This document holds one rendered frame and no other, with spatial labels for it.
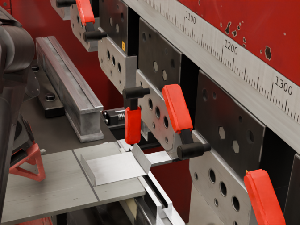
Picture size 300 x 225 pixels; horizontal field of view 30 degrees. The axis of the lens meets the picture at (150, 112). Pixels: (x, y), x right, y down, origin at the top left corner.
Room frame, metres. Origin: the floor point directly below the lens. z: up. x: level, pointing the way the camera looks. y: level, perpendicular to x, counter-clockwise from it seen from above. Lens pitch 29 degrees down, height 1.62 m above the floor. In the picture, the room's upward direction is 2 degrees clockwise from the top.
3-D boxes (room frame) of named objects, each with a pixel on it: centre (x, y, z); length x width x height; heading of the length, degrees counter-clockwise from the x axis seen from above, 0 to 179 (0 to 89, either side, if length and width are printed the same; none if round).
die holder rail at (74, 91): (1.43, 0.24, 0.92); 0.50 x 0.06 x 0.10; 23
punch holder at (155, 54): (0.76, -0.04, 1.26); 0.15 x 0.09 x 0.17; 23
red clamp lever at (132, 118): (0.75, 0.02, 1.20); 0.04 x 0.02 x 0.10; 113
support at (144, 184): (0.91, 0.03, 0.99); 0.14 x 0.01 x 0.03; 23
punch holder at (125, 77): (0.94, 0.04, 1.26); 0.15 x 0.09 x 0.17; 23
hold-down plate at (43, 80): (1.45, 0.31, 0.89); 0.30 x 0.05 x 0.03; 23
